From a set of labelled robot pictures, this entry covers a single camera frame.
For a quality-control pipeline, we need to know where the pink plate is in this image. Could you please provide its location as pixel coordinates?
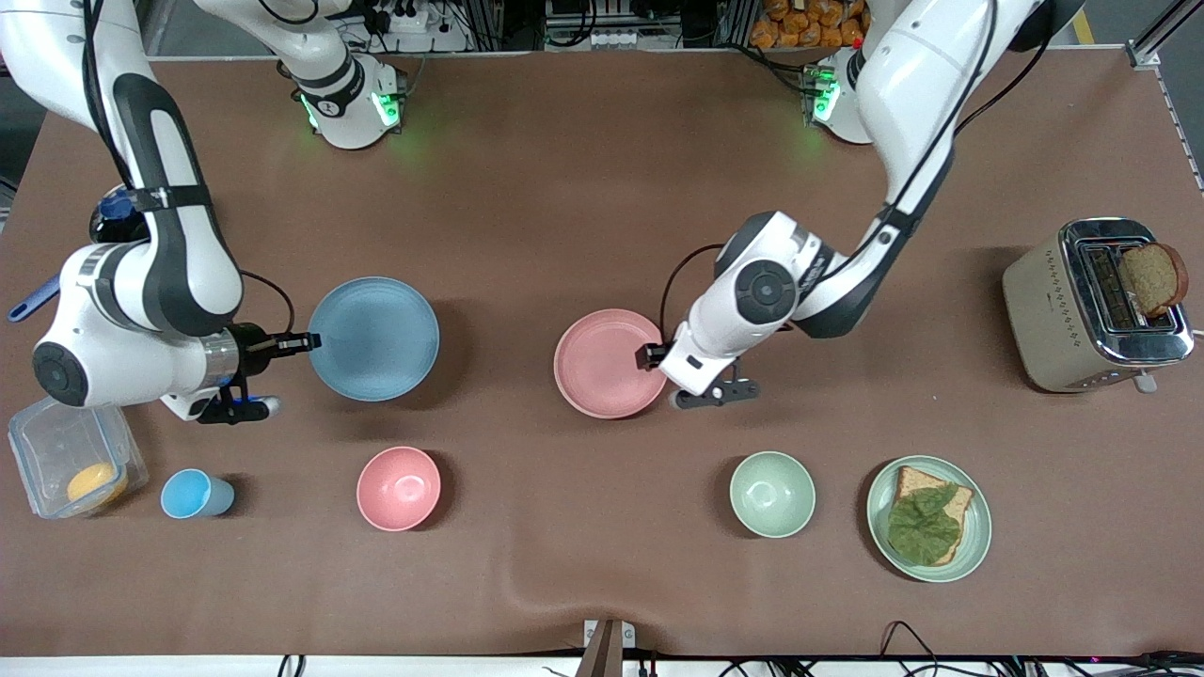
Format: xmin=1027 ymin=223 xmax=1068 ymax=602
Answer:
xmin=553 ymin=308 xmax=671 ymax=420

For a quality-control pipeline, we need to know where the blue plate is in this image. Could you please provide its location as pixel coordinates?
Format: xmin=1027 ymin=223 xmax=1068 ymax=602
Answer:
xmin=308 ymin=276 xmax=441 ymax=403

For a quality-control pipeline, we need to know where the blue cup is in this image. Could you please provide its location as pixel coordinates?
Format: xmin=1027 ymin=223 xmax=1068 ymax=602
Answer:
xmin=160 ymin=468 xmax=236 ymax=520

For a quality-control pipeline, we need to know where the green bowl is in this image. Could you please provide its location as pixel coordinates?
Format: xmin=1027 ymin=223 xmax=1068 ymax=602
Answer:
xmin=729 ymin=451 xmax=817 ymax=540

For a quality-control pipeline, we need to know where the pink bowl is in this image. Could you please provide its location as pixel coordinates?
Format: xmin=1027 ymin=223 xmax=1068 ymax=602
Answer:
xmin=356 ymin=446 xmax=442 ymax=533

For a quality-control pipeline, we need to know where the brown table mat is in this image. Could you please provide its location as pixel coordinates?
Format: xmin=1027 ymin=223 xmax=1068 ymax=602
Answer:
xmin=0 ymin=47 xmax=1204 ymax=659

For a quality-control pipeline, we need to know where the yellow round fruit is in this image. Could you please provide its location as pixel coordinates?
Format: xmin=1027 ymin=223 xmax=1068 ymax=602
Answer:
xmin=66 ymin=462 xmax=129 ymax=509

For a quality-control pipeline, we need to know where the clear container with blue rim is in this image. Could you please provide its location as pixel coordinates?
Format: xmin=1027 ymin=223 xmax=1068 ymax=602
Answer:
xmin=8 ymin=395 xmax=150 ymax=520

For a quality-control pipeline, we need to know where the brown bread slice with lettuce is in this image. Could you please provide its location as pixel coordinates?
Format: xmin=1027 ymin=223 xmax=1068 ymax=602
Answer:
xmin=892 ymin=465 xmax=974 ymax=567

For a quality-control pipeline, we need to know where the green lettuce leaf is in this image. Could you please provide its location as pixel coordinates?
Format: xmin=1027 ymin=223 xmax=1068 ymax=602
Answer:
xmin=887 ymin=484 xmax=962 ymax=567

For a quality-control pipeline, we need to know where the white power strip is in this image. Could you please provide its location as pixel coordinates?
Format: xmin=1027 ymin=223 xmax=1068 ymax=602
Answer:
xmin=370 ymin=4 xmax=431 ymax=35

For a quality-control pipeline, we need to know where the green plate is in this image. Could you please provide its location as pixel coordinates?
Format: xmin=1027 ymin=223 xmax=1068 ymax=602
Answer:
xmin=866 ymin=455 xmax=993 ymax=584

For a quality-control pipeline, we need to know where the bag of orange buns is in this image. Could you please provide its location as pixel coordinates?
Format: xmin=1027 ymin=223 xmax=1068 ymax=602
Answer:
xmin=750 ymin=0 xmax=867 ymax=50

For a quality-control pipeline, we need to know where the beige and chrome toaster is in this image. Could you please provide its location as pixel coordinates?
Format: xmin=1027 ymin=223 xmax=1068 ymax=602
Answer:
xmin=1001 ymin=217 xmax=1196 ymax=394

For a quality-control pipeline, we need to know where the steel saucepan with blue handle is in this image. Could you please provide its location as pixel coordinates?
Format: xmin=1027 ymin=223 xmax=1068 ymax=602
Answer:
xmin=8 ymin=185 xmax=153 ymax=323

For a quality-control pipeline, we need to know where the aluminium frame profile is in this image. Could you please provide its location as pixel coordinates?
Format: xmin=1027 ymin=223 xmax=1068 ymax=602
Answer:
xmin=1124 ymin=0 xmax=1204 ymax=69

